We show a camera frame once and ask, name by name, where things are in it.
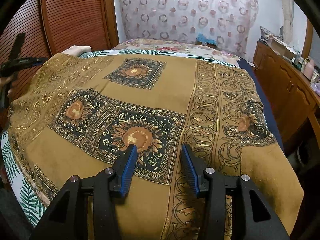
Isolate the beige plain cloth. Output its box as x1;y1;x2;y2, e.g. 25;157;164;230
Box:
62;45;92;56

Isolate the gold sunflower patterned cloth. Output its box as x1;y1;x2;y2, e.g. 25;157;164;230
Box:
8;54;304;239

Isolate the left hand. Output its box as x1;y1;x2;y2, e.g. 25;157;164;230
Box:
1;74;18;99

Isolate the palm leaf print cloth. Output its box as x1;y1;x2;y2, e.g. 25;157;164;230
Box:
1;48;239;227

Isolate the brown louvered wardrobe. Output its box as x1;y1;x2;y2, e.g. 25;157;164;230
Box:
0;0;119;131

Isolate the dark blue mattress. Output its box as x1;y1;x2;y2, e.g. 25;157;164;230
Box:
237;57;284;151

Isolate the wooden side cabinet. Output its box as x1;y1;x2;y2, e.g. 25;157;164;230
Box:
253;41;319;155

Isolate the purple tissue pack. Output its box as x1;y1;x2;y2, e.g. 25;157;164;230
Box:
310;82;320;96

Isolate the pink thermos bottle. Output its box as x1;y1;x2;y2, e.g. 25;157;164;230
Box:
302;59;315;81

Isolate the open cardboard box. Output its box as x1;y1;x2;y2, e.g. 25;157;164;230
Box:
267;36;297;60

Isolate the circle patterned sheer curtain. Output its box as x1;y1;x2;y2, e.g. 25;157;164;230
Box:
119;0;259;57

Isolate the floral bed blanket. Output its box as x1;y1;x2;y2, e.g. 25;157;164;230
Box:
113;38;240;67

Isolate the patterned cushion on cabinet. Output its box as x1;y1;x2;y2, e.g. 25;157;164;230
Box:
260;26;282;41

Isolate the cardboard box with blue cloth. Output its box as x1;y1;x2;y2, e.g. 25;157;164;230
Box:
195;33;217;49

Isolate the tied beige drape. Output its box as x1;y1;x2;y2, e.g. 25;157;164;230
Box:
281;0;294;44

